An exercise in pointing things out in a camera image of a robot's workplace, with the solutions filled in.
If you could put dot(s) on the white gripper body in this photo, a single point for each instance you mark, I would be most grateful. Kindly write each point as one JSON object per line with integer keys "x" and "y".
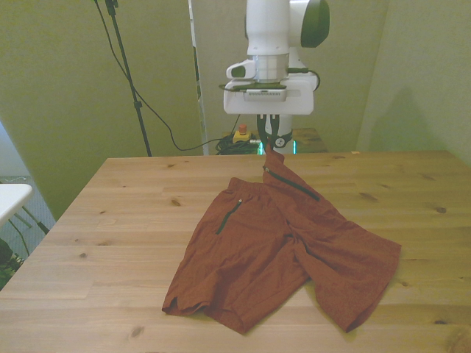
{"x": 301, "y": 99}

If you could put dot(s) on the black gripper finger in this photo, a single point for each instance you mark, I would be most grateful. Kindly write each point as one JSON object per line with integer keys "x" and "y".
{"x": 262, "y": 128}
{"x": 274, "y": 127}

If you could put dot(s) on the rust orange shorts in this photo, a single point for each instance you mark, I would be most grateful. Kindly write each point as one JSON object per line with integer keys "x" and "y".
{"x": 257, "y": 250}

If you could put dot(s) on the black tripod pole stand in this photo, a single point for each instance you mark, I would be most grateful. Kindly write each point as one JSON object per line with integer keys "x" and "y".
{"x": 127, "y": 70}

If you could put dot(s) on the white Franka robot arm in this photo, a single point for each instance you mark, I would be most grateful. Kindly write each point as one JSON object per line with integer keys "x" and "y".
{"x": 268, "y": 29}

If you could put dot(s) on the white side table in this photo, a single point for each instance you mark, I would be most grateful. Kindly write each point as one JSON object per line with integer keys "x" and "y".
{"x": 13, "y": 198}

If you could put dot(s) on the green plant leaves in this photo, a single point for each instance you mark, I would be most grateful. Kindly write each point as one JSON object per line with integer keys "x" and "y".
{"x": 5, "y": 253}

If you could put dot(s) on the yellow emergency stop button box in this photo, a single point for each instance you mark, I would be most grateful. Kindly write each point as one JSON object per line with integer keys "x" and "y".
{"x": 242, "y": 137}

